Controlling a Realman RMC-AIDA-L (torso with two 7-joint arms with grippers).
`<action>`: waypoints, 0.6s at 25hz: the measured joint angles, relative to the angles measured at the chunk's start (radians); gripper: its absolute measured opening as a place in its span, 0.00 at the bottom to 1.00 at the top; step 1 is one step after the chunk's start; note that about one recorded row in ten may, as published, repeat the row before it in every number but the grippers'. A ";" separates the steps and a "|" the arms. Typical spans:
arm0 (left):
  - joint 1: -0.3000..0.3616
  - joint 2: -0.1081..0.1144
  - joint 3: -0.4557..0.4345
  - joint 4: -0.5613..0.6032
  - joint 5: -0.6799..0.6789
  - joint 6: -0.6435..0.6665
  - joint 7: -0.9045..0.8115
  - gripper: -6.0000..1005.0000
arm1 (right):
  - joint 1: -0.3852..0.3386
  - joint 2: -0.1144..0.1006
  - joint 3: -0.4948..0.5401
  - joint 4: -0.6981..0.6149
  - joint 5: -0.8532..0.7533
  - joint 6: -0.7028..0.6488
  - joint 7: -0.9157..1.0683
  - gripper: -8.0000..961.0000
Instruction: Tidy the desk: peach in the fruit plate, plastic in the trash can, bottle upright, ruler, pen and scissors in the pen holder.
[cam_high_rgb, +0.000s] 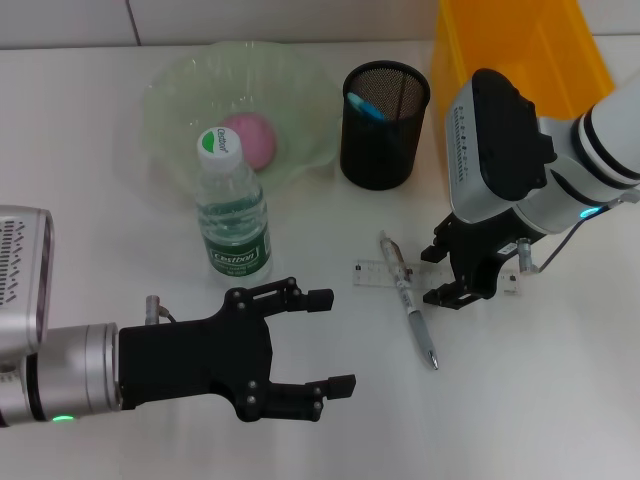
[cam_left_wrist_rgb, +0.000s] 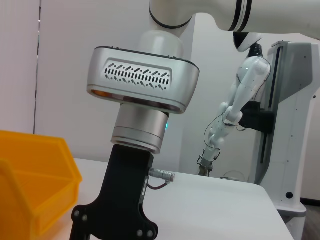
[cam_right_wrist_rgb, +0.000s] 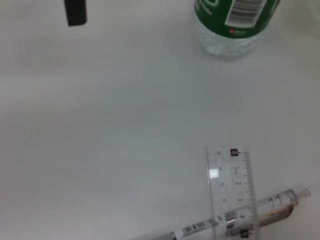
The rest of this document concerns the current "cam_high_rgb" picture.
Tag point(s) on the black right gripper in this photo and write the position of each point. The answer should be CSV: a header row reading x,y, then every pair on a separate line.
x,y
480,250

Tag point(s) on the clear grey ballpoint pen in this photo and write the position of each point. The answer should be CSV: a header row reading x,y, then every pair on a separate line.
x,y
420,330

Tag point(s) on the clear plastic ruler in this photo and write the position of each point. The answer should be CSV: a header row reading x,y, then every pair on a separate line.
x,y
375,272

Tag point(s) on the green glass fruit plate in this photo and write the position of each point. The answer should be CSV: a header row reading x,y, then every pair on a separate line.
x,y
175,125

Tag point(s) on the yellow plastic bin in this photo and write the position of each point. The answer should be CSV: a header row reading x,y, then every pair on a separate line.
x,y
525,40

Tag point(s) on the pink peach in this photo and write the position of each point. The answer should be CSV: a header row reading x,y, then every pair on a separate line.
x,y
257,145

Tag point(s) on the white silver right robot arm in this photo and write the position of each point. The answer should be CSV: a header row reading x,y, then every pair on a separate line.
x,y
610,130

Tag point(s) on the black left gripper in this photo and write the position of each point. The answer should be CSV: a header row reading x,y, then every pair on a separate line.
x,y
190,360

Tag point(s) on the blue teal scissors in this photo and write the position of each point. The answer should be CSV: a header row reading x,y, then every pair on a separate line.
x,y
365,107

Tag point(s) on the black mesh pen holder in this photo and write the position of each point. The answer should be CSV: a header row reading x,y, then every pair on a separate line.
x,y
375,160

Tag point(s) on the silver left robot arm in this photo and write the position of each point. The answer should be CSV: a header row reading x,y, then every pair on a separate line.
x,y
75,372

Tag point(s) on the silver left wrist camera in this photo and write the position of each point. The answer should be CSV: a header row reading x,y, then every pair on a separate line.
x,y
25,270

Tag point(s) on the clear green-label water bottle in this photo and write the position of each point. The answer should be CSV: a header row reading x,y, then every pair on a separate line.
x,y
230,210

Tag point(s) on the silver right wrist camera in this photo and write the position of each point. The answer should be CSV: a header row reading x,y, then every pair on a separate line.
x,y
500,150

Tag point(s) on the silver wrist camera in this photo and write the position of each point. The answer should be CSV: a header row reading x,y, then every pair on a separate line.
x,y
500,150
25,270

